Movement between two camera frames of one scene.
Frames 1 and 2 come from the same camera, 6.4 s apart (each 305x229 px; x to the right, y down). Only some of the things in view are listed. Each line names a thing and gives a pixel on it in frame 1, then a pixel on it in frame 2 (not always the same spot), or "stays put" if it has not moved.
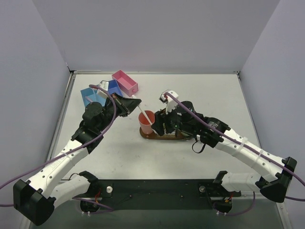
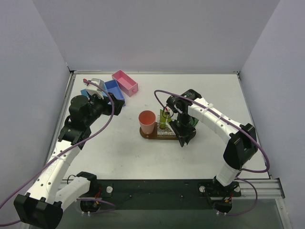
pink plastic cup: x=146 y=118 stays put
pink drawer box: x=127 y=86 stays put
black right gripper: x=165 y=122 -> x=185 y=129
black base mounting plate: x=156 y=194 stays put
